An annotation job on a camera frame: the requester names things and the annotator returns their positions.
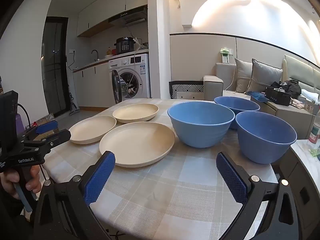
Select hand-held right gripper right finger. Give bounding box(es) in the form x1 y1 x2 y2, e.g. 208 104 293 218
216 152 299 240

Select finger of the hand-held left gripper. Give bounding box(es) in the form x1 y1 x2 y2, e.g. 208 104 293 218
20 120 60 143
24 129 72 155

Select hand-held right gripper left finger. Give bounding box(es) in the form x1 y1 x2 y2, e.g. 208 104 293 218
32 151 117 240

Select cream plate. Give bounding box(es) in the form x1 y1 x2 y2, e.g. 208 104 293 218
112 103 159 124
99 121 176 168
68 115 117 145

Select person's left hand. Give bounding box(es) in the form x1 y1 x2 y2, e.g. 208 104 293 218
1 165 42 196

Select dark glass door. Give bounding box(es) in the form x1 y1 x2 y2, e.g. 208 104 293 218
41 17 69 117

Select white kitchen base cabinets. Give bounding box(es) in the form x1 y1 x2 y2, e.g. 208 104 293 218
72 51 149 110

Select beige checked tablecloth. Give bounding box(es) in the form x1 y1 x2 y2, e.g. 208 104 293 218
42 98 279 240

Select beige side cabinet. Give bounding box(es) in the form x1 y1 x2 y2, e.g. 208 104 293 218
251 95 314 140

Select blue booklet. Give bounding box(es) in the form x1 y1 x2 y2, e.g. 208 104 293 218
246 91 270 102

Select beige sofa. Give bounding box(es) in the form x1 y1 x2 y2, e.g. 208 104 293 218
203 54 320 103

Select black storage box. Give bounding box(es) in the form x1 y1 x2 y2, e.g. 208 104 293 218
265 86 292 106

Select clear water bottle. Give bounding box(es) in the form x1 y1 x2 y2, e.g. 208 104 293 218
307 110 320 152

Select magazine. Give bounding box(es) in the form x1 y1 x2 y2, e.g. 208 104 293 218
290 98 306 110

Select white washing machine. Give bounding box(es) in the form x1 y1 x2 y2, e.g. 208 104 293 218
108 53 152 103

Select grey cushion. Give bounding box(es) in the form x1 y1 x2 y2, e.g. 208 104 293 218
234 58 253 93
246 58 283 94

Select white cardboard box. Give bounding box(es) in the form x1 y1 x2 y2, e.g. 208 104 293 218
303 101 320 116

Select black clothing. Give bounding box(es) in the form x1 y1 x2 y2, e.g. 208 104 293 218
271 79 302 99

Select black pressure cooker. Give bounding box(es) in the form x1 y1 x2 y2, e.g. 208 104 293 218
114 37 137 55

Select white upper kitchen cabinets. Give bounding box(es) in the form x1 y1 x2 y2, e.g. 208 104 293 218
76 0 148 37

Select range hood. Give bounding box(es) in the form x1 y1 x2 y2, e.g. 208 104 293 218
108 7 148 27

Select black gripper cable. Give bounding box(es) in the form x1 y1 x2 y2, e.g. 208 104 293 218
17 103 32 128

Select white charging cable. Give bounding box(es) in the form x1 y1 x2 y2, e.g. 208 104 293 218
224 64 237 93

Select white green wall device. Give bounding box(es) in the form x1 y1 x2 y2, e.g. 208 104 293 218
221 47 232 65

